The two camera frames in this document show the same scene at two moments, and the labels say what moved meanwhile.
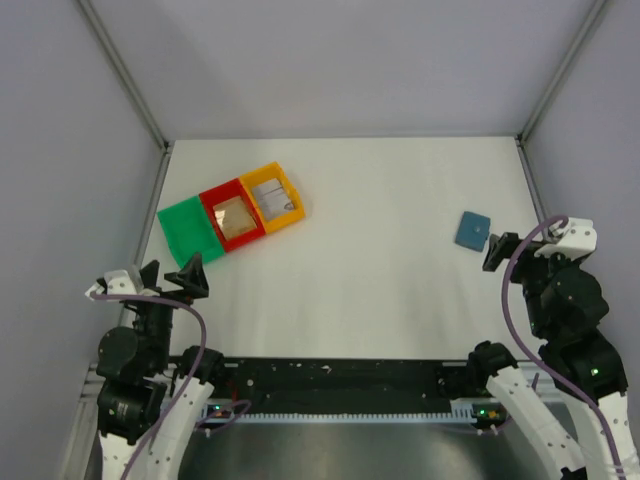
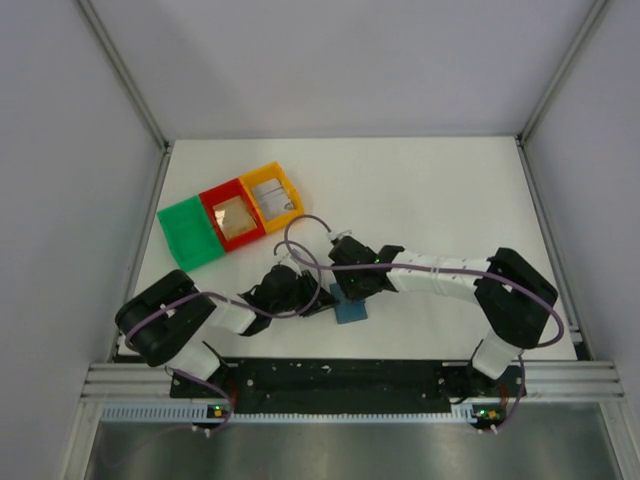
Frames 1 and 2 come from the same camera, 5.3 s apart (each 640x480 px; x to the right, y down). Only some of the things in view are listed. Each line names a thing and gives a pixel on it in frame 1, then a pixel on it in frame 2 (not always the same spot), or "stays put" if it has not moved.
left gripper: [191, 277] → [308, 283]
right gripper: [499, 247] → [349, 292]
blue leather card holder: [473, 231] → [347, 311]
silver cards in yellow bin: [273, 198] stays put
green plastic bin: [189, 231] stays put
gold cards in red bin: [233, 217] stays put
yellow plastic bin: [268, 172] stays put
